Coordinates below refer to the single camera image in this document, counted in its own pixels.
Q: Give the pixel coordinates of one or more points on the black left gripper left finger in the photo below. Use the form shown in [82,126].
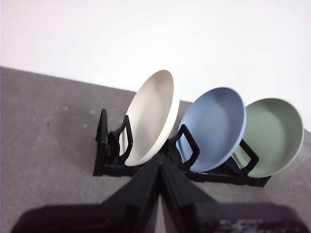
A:
[102,218]

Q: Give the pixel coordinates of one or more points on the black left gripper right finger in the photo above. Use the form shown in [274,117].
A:
[218,218]

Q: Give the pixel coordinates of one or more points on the blue plate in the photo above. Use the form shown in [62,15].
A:
[213,126]

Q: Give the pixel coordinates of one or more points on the black plate rack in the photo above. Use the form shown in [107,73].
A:
[104,150]

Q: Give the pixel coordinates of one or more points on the green plate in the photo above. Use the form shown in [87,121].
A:
[272,136]

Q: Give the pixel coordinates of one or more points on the cream plate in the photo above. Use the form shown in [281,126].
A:
[150,116]

